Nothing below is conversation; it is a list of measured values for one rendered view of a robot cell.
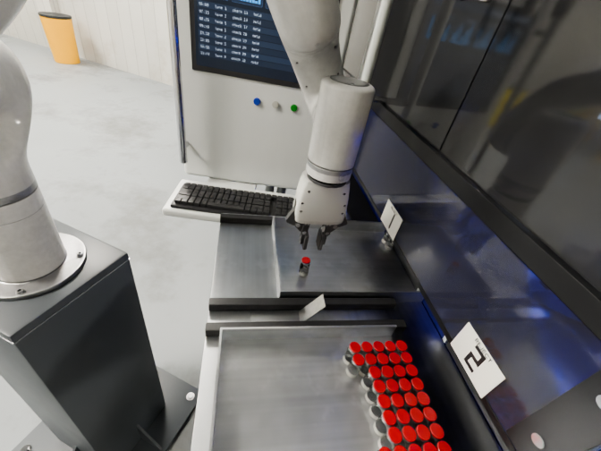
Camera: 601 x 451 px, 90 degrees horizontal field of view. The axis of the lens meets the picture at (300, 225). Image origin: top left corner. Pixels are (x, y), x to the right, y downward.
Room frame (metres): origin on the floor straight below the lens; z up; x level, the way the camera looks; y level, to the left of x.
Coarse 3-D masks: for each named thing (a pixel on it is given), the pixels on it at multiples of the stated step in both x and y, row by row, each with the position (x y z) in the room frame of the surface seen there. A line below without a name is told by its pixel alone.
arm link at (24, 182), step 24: (0, 48) 0.46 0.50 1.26; (0, 72) 0.43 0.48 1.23; (24, 72) 0.49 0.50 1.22; (0, 96) 0.42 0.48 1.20; (24, 96) 0.46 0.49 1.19; (0, 120) 0.42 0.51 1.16; (24, 120) 0.45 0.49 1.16; (0, 144) 0.40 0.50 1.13; (24, 144) 0.42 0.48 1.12; (0, 168) 0.37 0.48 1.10; (24, 168) 0.40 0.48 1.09; (0, 192) 0.36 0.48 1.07; (24, 192) 0.38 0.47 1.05
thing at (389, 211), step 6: (390, 204) 0.62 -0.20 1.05; (384, 210) 0.64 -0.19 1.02; (390, 210) 0.61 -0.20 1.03; (384, 216) 0.63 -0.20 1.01; (390, 216) 0.60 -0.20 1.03; (396, 216) 0.58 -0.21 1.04; (384, 222) 0.62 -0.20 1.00; (390, 222) 0.59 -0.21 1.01; (396, 222) 0.57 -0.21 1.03; (390, 228) 0.58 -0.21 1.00; (396, 228) 0.56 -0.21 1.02; (390, 234) 0.57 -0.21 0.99
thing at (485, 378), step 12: (468, 324) 0.31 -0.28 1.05; (456, 336) 0.31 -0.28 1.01; (468, 336) 0.29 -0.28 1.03; (456, 348) 0.30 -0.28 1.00; (468, 348) 0.28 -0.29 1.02; (480, 348) 0.27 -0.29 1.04; (468, 360) 0.27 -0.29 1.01; (492, 360) 0.25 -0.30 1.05; (468, 372) 0.26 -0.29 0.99; (480, 372) 0.25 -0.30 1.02; (492, 372) 0.24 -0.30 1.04; (480, 384) 0.24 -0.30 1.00; (492, 384) 0.23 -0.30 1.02; (480, 396) 0.23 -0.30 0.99
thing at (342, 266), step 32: (288, 224) 0.66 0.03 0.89; (352, 224) 0.71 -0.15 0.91; (288, 256) 0.55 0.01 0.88; (320, 256) 0.57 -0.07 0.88; (352, 256) 0.60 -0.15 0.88; (384, 256) 0.63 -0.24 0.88; (288, 288) 0.45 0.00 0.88; (320, 288) 0.47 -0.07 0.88; (352, 288) 0.49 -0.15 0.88; (384, 288) 0.51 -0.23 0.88
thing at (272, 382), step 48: (240, 336) 0.30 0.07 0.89; (288, 336) 0.33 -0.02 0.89; (336, 336) 0.35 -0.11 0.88; (384, 336) 0.37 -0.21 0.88; (240, 384) 0.23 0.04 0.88; (288, 384) 0.24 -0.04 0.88; (336, 384) 0.26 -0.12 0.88; (240, 432) 0.16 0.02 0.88; (288, 432) 0.17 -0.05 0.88; (336, 432) 0.19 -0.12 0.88
